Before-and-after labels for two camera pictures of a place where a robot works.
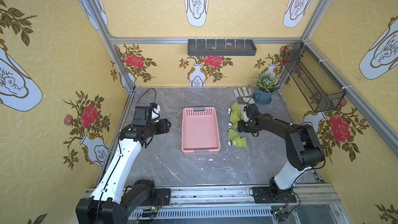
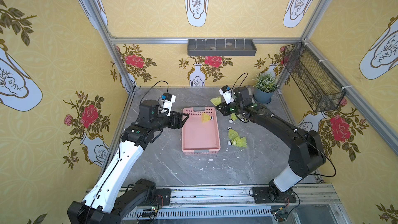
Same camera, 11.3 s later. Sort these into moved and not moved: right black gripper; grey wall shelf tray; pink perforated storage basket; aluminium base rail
Moved: right black gripper
Not moved: pink perforated storage basket; aluminium base rail; grey wall shelf tray
